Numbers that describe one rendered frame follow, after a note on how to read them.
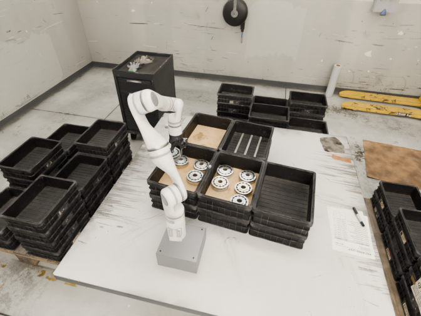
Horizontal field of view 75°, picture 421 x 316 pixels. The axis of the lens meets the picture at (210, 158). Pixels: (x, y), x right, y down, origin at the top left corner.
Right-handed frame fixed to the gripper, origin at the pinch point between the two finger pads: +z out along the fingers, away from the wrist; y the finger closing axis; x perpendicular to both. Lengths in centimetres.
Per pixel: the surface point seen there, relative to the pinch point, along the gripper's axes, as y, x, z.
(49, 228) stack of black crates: -85, 13, 51
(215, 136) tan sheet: 36, 30, 17
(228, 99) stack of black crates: 92, 132, 45
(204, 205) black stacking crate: 6.3, -31.0, 16.0
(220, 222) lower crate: 14.0, -37.0, 26.7
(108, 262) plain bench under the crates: -48, -38, 30
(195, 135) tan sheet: 22.9, 36.6, 16.6
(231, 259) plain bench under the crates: 12, -58, 30
